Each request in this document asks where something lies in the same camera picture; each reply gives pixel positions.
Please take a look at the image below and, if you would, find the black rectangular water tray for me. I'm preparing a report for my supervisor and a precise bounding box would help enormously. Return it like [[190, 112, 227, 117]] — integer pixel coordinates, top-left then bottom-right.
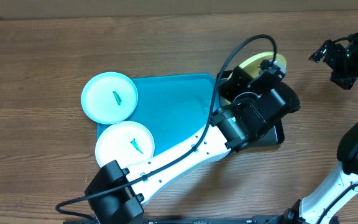
[[216, 70, 285, 147]]

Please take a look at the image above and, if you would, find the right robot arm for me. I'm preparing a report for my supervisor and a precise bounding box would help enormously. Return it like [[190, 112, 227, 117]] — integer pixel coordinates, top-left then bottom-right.
[[270, 32, 358, 224]]

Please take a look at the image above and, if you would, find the teal plastic tray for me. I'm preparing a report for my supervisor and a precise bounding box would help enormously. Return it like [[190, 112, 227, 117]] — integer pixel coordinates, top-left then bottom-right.
[[96, 73, 222, 156]]

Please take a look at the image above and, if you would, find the yellow-green plate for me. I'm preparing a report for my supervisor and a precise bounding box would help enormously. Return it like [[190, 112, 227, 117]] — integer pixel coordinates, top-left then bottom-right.
[[219, 52, 287, 106]]

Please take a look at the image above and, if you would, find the light blue plate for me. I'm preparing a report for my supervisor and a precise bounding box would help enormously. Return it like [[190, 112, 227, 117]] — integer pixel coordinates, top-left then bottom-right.
[[81, 72, 138, 124]]

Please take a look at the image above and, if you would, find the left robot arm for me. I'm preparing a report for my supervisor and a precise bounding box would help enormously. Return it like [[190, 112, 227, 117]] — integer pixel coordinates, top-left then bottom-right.
[[85, 65, 300, 223]]

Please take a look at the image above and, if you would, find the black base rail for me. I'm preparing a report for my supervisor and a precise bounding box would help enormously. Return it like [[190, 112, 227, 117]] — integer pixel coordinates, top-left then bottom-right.
[[63, 215, 291, 224]]

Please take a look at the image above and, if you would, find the pink white plate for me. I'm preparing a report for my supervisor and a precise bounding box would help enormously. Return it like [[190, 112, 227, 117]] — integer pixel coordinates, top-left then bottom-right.
[[95, 121, 155, 168]]

